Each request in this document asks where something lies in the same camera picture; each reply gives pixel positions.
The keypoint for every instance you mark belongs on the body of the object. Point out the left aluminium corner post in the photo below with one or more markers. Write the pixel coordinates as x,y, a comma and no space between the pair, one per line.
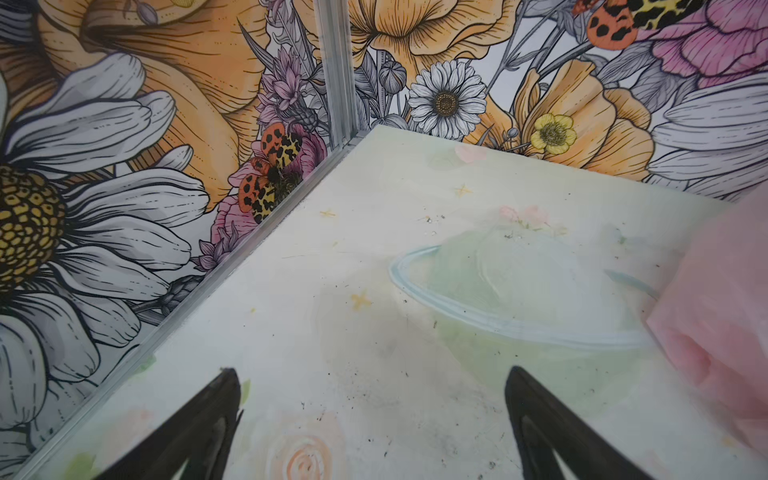
335,40

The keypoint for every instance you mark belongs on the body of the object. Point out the pink plastic bag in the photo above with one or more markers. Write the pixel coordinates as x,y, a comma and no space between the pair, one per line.
711,320

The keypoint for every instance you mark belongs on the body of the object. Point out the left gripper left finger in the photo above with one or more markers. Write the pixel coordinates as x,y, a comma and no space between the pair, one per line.
194,443

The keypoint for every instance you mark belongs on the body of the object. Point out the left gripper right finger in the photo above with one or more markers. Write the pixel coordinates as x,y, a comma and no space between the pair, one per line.
548,433

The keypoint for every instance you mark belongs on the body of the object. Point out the clear plastic bowl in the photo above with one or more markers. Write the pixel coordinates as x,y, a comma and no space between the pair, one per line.
569,312

